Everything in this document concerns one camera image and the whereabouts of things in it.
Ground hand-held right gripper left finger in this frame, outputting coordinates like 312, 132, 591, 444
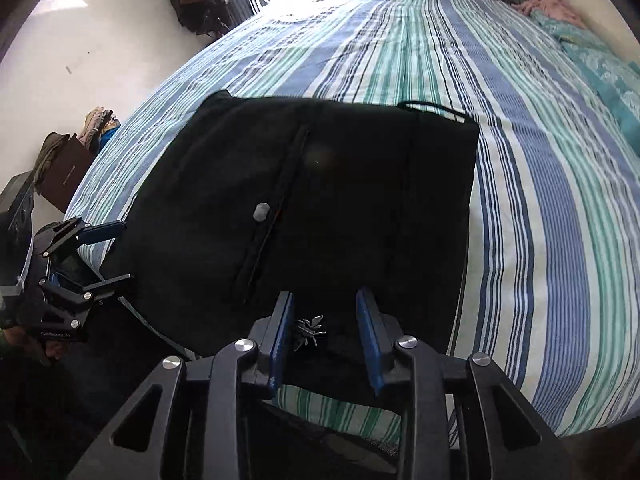
67, 290, 296, 480

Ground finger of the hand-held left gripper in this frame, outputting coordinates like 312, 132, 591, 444
40, 272, 136, 308
32, 216, 126, 261

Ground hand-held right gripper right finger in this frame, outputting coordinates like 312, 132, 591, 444
354, 287, 573, 480

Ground black pants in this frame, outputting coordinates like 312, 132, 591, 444
102, 89, 481, 401

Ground person's left hand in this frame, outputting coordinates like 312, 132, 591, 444
10, 327, 63, 366

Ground olive green cloth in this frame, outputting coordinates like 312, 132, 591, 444
32, 132, 73, 193

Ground blue bag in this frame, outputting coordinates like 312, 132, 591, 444
97, 125, 121, 151

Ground pile of beige clothes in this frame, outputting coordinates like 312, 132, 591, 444
80, 106, 121, 153

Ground striped bed sheet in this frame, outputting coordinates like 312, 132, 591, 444
65, 0, 640, 451

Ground teal patterned pillow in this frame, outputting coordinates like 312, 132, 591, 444
530, 10, 640, 156

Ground pink cloth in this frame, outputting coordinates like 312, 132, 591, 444
512, 0, 588, 31

